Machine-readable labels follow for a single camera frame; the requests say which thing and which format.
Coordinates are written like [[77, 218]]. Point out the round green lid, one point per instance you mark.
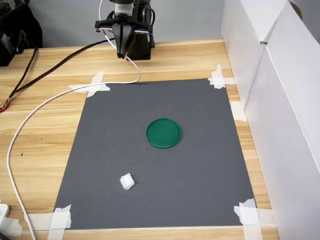
[[163, 133]]

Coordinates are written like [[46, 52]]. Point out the white tape cross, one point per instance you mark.
[[218, 81], [96, 87], [60, 220], [250, 216]]

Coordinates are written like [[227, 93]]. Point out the black bag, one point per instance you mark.
[[15, 30]]

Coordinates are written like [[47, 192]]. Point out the white partition panel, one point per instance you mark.
[[287, 125], [240, 37]]

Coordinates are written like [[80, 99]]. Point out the pale tape strip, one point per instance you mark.
[[237, 111]]

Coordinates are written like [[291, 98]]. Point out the dark grey mat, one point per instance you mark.
[[175, 175]]

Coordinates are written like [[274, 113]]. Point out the brown tape roll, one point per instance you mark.
[[297, 10]]

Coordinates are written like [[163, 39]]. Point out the white camera box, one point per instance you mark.
[[123, 8]]

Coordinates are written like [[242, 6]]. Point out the white tape on bracket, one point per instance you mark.
[[10, 226]]

